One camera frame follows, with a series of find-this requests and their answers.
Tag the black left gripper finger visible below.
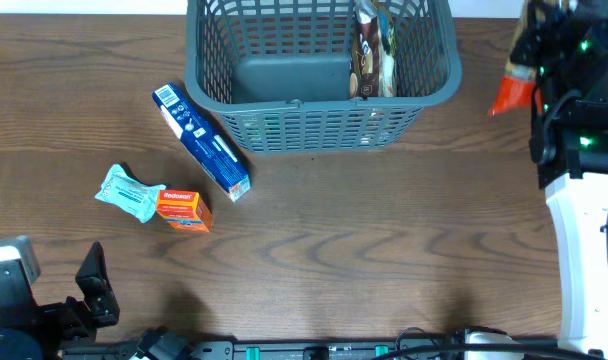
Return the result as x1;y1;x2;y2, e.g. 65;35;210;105
0;235;40;300
75;242;119;328

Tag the orange tan biscuit packet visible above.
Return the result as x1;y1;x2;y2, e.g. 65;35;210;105
488;0;546;116

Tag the light teal wipes packet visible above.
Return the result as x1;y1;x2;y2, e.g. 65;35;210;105
95;164;167;223

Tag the orange Redoxon box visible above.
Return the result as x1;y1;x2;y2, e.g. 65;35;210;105
156;190;213;232

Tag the blue toothpaste box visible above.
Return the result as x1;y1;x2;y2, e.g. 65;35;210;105
152;83;251;202

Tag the brown Nescafe Gold bag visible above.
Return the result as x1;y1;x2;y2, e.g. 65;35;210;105
349;0;397;98

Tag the green lid spice jar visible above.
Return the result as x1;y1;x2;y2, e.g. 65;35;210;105
247;116;282;151

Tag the grey plastic basket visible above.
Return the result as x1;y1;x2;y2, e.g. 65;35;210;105
184;0;462;154

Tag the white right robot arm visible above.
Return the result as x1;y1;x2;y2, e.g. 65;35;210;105
510;0;608;359

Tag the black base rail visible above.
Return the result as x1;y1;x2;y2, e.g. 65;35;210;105
61;324;563;360

